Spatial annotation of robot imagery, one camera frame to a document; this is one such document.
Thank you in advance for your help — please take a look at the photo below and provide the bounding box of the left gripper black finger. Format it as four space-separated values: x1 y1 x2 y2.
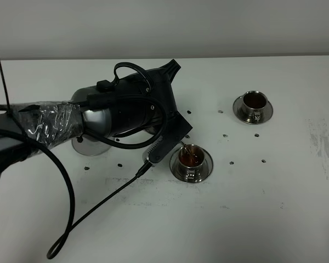
160 59 181 82

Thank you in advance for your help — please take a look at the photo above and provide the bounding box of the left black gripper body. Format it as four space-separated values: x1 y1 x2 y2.
120 68 177 129

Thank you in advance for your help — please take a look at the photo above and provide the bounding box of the stainless steel teapot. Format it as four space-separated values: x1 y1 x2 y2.
145 127 188 146

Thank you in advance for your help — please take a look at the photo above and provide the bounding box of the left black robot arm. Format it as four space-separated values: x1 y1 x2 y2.
0 60 191 177

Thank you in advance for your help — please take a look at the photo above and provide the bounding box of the teapot steel saucer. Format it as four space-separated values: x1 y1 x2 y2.
71 135 111 156

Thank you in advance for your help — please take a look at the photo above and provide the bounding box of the near stainless steel teacup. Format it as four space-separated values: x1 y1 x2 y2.
178 145 205 168

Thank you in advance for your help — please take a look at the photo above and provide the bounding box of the stainless steel teacup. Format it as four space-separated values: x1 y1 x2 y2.
242 91 268 111
178 145 205 168

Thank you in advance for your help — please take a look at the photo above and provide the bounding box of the far stainless steel teacup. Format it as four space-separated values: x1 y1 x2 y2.
242 91 268 111

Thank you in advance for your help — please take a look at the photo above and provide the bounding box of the near steel saucer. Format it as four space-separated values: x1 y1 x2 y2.
169 146 213 184

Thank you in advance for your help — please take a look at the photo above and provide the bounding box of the far steel saucer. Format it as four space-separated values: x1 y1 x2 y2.
232 96 274 125

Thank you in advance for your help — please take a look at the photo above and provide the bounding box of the black zip tie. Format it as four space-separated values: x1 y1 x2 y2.
0 58 25 135

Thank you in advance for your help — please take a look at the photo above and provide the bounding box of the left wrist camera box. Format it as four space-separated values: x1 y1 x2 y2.
143 112 192 166

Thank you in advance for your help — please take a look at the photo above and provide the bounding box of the left black camera cable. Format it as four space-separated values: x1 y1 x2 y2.
0 62 168 260

